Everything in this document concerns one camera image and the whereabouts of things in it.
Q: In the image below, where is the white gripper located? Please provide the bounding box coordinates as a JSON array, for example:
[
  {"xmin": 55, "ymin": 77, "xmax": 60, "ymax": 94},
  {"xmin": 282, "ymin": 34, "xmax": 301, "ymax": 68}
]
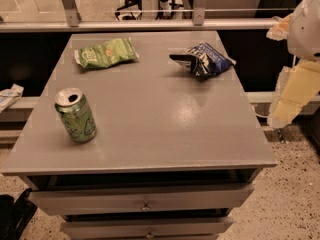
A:
[{"xmin": 266, "ymin": 0, "xmax": 320, "ymax": 129}]

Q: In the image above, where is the blue chip bag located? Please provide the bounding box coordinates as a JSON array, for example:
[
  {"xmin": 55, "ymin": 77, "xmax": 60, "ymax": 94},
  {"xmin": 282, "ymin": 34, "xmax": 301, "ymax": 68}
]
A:
[{"xmin": 169, "ymin": 43, "xmax": 234, "ymax": 78}]

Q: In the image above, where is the metal railing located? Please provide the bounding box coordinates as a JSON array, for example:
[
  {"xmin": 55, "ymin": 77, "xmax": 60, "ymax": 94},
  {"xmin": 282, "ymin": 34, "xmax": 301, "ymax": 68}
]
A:
[{"xmin": 0, "ymin": 0, "xmax": 278, "ymax": 33}]

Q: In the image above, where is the grey drawer cabinet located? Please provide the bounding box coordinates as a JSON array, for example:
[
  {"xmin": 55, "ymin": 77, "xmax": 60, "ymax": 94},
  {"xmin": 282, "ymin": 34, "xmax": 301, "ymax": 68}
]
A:
[{"xmin": 3, "ymin": 31, "xmax": 275, "ymax": 224}]

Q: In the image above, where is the lower drawer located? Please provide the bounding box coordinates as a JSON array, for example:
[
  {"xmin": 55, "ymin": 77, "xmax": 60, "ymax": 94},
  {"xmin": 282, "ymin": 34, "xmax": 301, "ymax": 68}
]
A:
[{"xmin": 61, "ymin": 217, "xmax": 233, "ymax": 240}]

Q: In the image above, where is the green soda can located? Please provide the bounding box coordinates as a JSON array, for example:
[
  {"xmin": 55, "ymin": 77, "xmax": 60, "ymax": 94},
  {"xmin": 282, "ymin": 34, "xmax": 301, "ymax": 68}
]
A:
[{"xmin": 54, "ymin": 88, "xmax": 97, "ymax": 143}]

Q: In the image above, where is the black office chair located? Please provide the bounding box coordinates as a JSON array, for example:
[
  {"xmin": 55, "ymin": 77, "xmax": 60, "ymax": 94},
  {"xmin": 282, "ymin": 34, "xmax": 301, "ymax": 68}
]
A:
[{"xmin": 115, "ymin": 0, "xmax": 142, "ymax": 20}]

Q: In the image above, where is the white cable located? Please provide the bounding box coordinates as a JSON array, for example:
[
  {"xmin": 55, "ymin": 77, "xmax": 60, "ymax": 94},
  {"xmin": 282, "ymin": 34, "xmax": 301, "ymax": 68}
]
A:
[{"xmin": 252, "ymin": 105, "xmax": 270, "ymax": 120}]

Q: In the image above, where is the drawer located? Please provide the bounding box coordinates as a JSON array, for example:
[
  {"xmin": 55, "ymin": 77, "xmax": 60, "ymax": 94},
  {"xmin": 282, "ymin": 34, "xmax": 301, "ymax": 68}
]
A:
[
  {"xmin": 29, "ymin": 184, "xmax": 254, "ymax": 215},
  {"xmin": 61, "ymin": 217, "xmax": 233, "ymax": 240}
]

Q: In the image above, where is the upper drawer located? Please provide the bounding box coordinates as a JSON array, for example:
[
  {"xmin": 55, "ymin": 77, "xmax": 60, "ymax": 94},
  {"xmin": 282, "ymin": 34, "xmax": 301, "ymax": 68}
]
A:
[{"xmin": 29, "ymin": 184, "xmax": 254, "ymax": 215}]

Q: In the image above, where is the white packet on ledge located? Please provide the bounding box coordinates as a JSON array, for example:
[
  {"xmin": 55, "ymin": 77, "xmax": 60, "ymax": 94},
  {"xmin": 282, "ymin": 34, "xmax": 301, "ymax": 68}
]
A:
[{"xmin": 0, "ymin": 84, "xmax": 24, "ymax": 113}]

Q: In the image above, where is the green chip bag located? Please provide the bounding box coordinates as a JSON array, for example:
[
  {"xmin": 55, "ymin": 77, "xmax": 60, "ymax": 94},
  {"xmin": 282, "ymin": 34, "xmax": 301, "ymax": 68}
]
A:
[{"xmin": 74, "ymin": 38, "xmax": 139, "ymax": 69}]

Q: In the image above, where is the black bag on floor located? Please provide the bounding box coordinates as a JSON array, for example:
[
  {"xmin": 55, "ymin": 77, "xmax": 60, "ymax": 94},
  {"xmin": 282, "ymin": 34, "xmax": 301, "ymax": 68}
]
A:
[{"xmin": 0, "ymin": 188, "xmax": 37, "ymax": 240}]

